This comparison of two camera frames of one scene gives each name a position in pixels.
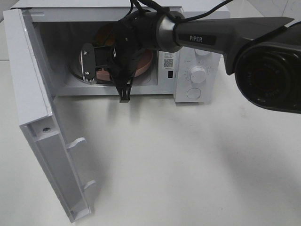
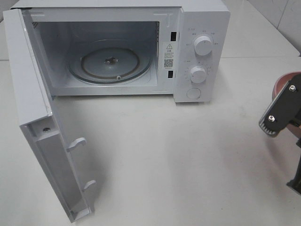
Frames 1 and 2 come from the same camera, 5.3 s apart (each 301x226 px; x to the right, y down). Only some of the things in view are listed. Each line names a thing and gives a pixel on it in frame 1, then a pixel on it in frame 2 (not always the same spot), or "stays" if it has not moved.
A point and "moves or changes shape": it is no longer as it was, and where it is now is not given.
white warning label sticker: x=168 y=60 stays
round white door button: x=194 y=93 stays
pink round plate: x=144 y=57 moves or changes shape
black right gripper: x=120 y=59 → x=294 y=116
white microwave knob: x=198 y=74 stays
